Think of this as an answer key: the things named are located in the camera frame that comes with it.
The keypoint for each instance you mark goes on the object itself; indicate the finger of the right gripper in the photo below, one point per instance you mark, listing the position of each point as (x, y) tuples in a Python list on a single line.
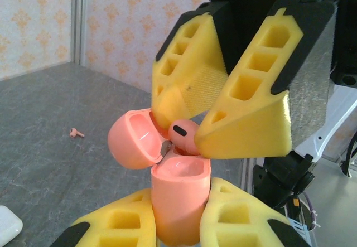
[(267, 124), (173, 96)]

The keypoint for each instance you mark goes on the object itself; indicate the pink earbud charging case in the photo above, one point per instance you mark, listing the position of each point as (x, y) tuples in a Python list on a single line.
[(178, 202)]

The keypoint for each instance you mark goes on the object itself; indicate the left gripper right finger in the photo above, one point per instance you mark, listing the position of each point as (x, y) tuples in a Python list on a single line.
[(251, 224)]

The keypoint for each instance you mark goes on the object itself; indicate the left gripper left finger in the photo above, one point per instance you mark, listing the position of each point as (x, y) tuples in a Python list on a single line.
[(117, 222)]

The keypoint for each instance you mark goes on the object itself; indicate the aluminium frame post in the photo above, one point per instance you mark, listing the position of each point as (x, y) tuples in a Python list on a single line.
[(79, 21)]

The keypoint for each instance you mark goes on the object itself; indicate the white earbud charging case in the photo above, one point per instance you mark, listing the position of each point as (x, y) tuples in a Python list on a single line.
[(9, 224)]

